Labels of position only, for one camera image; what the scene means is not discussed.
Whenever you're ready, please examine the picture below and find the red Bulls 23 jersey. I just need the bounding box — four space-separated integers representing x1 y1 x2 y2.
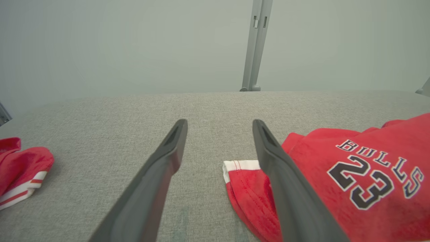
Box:
222 113 430 242

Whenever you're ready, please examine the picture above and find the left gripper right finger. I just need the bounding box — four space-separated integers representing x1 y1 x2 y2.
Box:
252 119 350 242

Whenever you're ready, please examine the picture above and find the grey metal frame leg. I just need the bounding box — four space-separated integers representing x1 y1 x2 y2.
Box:
415 77 430 98
0 103 13 127

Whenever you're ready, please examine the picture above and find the red shirt with white sleeves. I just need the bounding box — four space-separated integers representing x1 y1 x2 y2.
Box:
0 137 55 211

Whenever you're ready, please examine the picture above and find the grey fabric sofa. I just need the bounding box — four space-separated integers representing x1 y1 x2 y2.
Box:
0 90 430 242

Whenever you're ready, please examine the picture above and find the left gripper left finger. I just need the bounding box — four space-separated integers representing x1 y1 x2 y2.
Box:
88 119 188 242

